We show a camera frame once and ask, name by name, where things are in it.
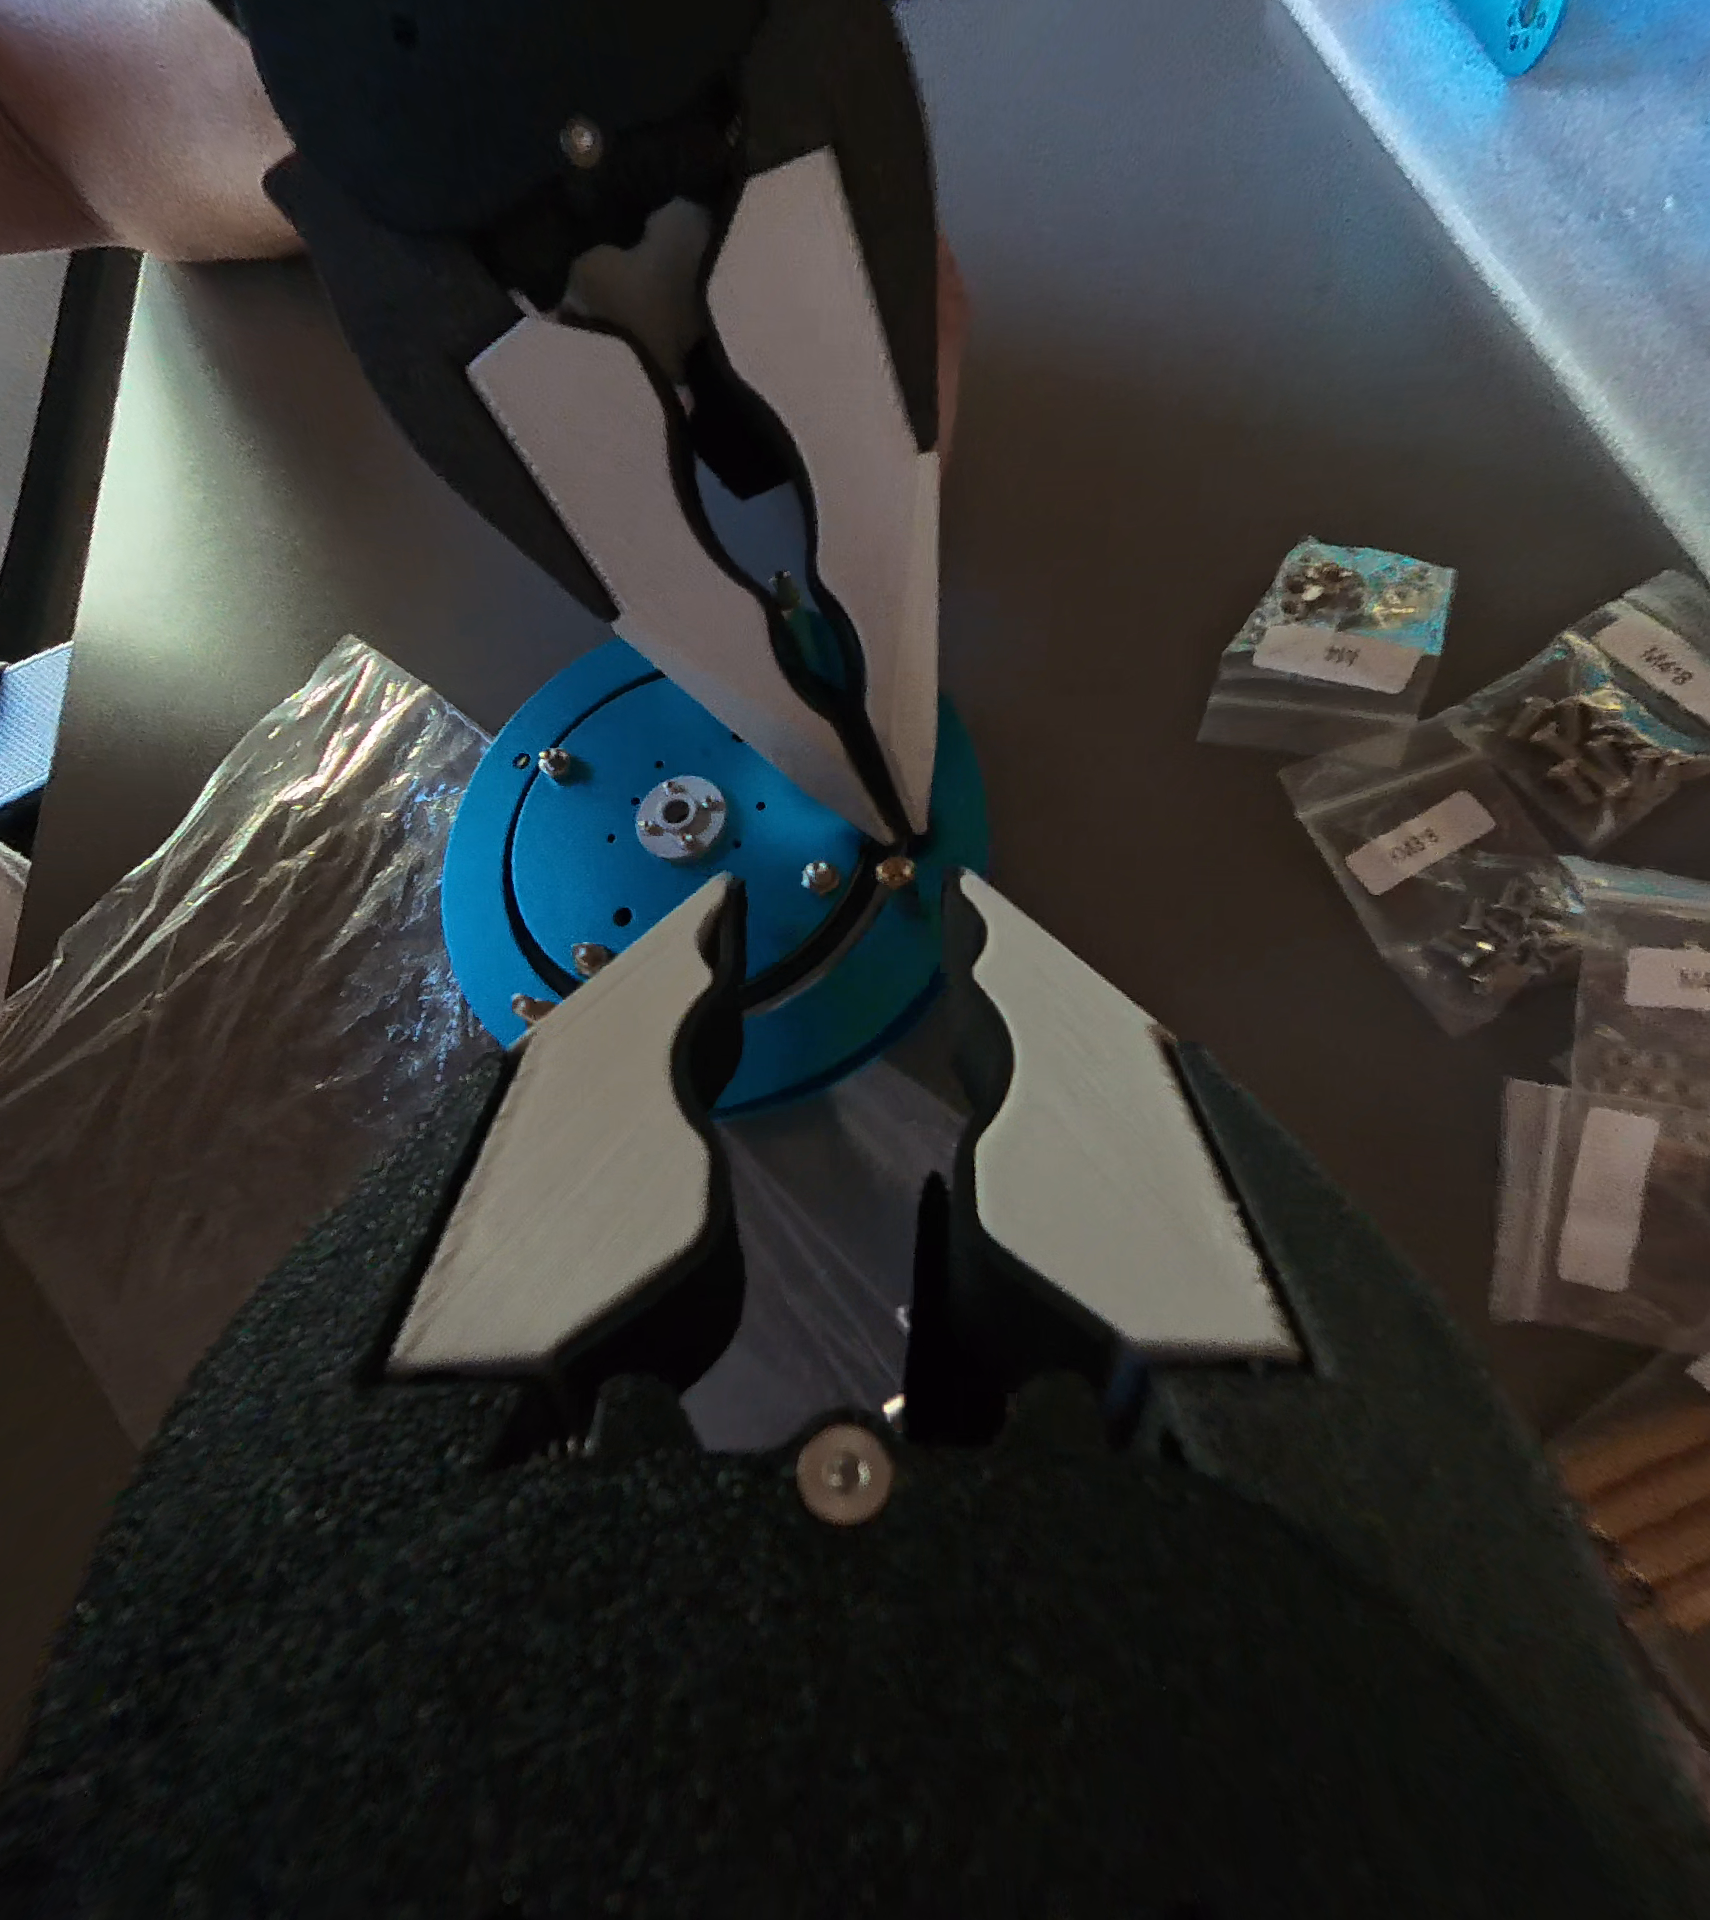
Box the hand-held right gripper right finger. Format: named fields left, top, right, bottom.
left=913, top=863, right=1308, bottom=1446

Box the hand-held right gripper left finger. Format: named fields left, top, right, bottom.
left=382, top=869, right=754, bottom=1400

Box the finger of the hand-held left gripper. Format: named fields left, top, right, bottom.
left=469, top=303, right=898, bottom=840
left=712, top=146, right=943, bottom=838

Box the blue round metal turntable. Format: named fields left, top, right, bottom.
left=438, top=566, right=990, bottom=1115

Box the large clear plastic bag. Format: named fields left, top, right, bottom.
left=0, top=629, right=978, bottom=1446

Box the pile of small screw bags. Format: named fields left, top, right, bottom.
left=1195, top=534, right=1710, bottom=1655

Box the blue round metal part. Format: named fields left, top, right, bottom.
left=1460, top=0, right=1572, bottom=78

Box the white tray with blue parts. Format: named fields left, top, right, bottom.
left=1283, top=0, right=1710, bottom=605

